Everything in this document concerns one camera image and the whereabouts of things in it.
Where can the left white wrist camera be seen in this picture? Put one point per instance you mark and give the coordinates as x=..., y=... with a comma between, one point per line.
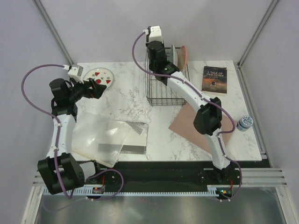
x=75, y=72

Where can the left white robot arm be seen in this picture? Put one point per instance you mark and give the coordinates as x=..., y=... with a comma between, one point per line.
x=59, y=170

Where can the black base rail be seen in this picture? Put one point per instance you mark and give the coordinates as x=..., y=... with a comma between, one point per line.
x=169, y=176

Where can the pink cream leaf plate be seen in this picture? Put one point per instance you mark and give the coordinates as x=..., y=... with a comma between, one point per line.
x=182, y=58

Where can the blue white small jar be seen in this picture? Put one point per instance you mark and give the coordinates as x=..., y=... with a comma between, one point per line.
x=245, y=123

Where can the white cable duct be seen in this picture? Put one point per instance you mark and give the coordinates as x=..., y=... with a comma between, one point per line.
x=98, y=190

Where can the tale of two cities book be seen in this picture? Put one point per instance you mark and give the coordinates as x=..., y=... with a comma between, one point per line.
x=214, y=80

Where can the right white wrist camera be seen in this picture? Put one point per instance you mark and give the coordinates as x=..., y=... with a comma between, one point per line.
x=153, y=33

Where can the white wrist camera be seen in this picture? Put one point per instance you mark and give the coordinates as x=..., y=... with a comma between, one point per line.
x=75, y=72
x=153, y=33

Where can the white watermelon pattern plate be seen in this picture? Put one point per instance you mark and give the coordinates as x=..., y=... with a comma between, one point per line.
x=101, y=76

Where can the clear plastic bag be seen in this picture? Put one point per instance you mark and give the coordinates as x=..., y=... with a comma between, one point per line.
x=103, y=139

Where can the red blue flower plate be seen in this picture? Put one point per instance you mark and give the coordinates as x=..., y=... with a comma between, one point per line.
x=173, y=55

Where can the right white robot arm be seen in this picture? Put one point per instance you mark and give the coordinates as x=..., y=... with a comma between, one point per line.
x=208, y=110

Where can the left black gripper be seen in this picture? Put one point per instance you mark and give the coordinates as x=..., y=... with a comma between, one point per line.
x=96, y=91

